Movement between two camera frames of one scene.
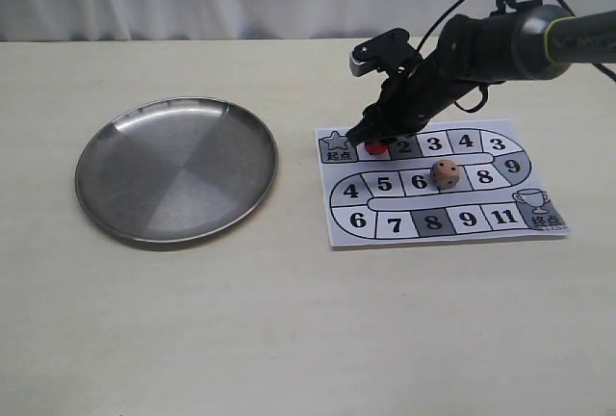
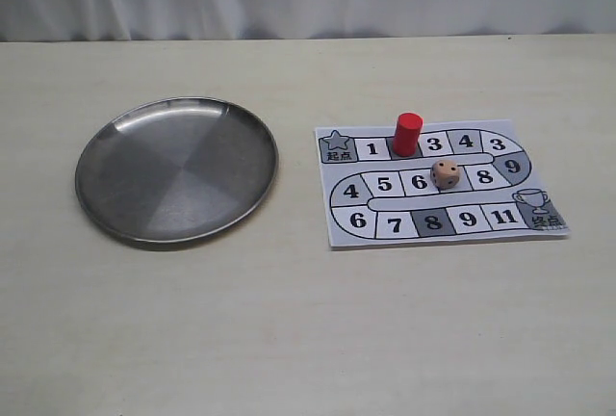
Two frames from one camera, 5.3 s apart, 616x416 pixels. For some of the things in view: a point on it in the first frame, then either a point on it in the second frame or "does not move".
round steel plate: [176, 169] does not move
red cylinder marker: [376, 148] → [406, 133]
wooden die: [445, 174] does not move
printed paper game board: [445, 181] does not move
